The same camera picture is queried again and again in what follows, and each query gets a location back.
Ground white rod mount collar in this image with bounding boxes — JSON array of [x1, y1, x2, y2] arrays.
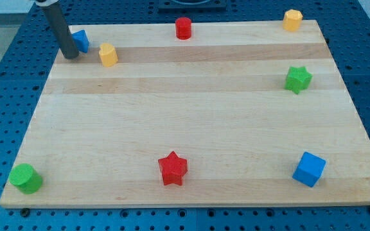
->
[[35, 0, 58, 6]]

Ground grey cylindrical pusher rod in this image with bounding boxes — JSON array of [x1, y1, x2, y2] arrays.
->
[[40, 2, 79, 59]]

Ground yellow hexagon block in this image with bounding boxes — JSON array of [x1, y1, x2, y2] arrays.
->
[[282, 9, 303, 32]]

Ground blue triangle block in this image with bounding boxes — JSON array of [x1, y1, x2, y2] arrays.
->
[[72, 30, 89, 53]]

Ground yellow heart block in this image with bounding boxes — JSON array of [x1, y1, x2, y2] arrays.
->
[[98, 43, 118, 67]]

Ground red cylinder block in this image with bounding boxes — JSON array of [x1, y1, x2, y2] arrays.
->
[[175, 17, 192, 40]]

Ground green cylinder block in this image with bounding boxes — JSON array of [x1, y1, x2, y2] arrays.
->
[[8, 163, 43, 194]]

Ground red star block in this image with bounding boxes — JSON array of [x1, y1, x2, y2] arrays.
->
[[158, 151, 188, 186]]

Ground wooden board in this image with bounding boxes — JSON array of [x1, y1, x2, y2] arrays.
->
[[0, 20, 370, 209]]

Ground green star block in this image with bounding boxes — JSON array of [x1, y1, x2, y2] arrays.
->
[[285, 66, 313, 94]]

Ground blue cube block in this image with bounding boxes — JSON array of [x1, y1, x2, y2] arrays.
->
[[292, 151, 326, 187]]

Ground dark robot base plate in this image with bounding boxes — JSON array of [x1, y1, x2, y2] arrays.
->
[[157, 0, 227, 12]]

